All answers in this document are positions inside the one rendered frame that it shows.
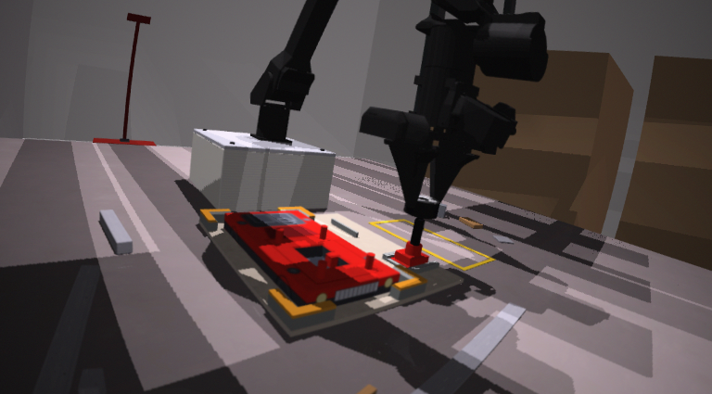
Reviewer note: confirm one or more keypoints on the yellow rectangular outline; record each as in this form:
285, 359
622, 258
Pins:
462, 268

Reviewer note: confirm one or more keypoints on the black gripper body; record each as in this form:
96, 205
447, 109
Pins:
413, 128

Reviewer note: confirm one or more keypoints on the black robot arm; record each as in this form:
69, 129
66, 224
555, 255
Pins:
510, 46

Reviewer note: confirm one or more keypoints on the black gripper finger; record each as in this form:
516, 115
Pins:
411, 163
444, 168

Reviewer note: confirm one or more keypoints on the thin orange rod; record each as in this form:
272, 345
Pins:
368, 390

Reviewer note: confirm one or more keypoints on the black rubber tyre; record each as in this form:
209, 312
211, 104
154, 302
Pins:
426, 208

